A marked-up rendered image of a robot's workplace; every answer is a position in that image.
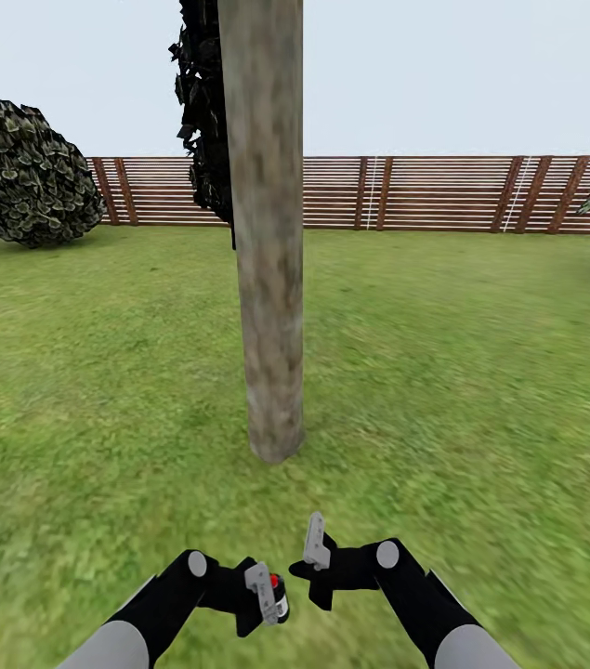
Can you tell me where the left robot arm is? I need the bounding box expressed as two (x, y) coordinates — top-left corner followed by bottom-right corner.
(55, 549), (278, 669)

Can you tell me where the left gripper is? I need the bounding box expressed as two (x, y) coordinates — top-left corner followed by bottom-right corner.
(215, 557), (263, 637)

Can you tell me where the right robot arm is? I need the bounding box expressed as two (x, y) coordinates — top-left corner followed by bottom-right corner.
(288, 511), (521, 669)

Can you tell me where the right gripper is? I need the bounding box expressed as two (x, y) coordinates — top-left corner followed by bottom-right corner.
(288, 533), (360, 610)

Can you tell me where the pesticide atomizer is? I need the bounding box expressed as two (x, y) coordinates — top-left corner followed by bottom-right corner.
(270, 573), (290, 623)

